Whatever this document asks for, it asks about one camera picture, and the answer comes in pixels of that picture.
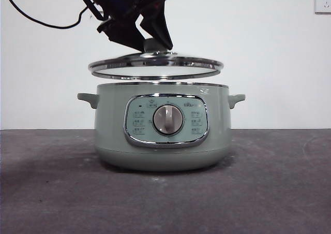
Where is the glass lid with green knob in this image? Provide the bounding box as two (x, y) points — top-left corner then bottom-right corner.
(88, 38), (223, 80)

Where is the green electric cooking pot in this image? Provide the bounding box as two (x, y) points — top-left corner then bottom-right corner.
(77, 81), (246, 171)

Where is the black cable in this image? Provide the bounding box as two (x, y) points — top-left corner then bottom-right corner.
(0, 0), (104, 30)

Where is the white wall socket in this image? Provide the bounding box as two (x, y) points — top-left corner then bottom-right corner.
(314, 0), (331, 14)

